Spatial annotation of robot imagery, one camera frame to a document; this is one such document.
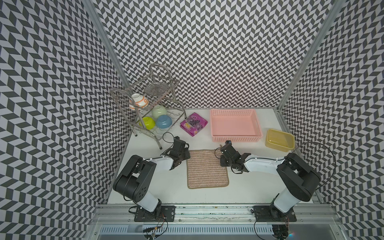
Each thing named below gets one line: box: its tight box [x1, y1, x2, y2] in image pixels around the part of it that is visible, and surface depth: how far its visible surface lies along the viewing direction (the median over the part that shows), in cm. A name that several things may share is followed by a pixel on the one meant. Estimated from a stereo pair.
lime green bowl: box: [139, 116, 156, 130], surface depth 102 cm
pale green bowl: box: [151, 105, 168, 119], surface depth 110 cm
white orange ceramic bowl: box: [128, 93, 149, 110], surface depth 81 cm
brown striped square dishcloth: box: [186, 149, 229, 189], surface depth 88 cm
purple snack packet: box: [180, 112, 209, 137], surface depth 106 cm
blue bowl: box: [156, 114, 172, 129], surface depth 103 cm
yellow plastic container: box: [265, 128, 295, 152], surface depth 103 cm
